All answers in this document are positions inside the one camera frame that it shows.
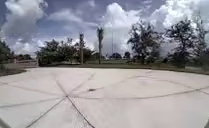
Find distant trees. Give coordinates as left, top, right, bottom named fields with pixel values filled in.
left=108, top=51, right=132, bottom=61

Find tall palm tree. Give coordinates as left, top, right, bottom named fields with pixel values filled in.
left=96, top=26, right=106, bottom=65

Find thin pole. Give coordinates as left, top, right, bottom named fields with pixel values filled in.
left=111, top=31, right=115, bottom=57

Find bare palm trunk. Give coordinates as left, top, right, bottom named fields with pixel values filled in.
left=78, top=32, right=85, bottom=65

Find grass stretch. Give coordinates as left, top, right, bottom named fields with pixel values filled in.
left=56, top=59, right=209, bottom=77

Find thin-branched tree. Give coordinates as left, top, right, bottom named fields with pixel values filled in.
left=164, top=14, right=209, bottom=69
left=126, top=20, right=164, bottom=65

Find clump of green bushes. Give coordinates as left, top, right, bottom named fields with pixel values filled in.
left=36, top=37, right=95, bottom=67

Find pale concrete pavement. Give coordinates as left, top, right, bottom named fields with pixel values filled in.
left=0, top=66, right=209, bottom=128

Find fence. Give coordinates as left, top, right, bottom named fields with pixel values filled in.
left=12, top=58, right=39, bottom=68

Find grass verge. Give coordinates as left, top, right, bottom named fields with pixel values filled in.
left=0, top=64, right=27, bottom=79

